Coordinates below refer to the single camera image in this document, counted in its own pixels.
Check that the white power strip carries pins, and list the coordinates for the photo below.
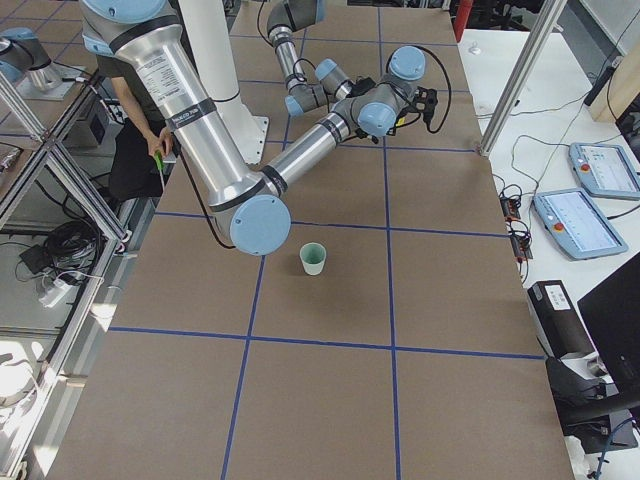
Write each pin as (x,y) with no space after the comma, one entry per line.
(54,290)

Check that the black computer monitor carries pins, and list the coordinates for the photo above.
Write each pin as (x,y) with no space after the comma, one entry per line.
(610,312)

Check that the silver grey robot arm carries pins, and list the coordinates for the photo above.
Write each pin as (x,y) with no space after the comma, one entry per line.
(182,56)
(310,65)

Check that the aluminium frame post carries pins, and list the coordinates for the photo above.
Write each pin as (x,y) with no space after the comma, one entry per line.
(523,67)

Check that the pale green plastic cup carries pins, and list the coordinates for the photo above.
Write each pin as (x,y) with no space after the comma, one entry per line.
(312,256)

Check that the blue teach pendant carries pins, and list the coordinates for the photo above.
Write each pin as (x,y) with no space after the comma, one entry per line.
(577,224)
(604,170)

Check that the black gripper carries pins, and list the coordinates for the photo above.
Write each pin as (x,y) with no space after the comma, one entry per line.
(359,88)

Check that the lower blue teach pendant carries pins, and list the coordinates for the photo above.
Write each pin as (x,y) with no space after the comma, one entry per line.
(577,224)

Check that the neighbouring robot arm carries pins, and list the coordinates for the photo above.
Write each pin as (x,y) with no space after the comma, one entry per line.
(30,69)

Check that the black box with label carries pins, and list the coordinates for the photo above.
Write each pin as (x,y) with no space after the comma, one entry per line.
(559,328)

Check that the upper blue teach pendant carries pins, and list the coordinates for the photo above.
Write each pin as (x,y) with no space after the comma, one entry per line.
(604,170)

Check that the person in dark clothes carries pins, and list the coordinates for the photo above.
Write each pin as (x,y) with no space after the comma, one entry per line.
(144,135)

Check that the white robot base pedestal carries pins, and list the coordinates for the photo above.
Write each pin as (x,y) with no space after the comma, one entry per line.
(208,35)

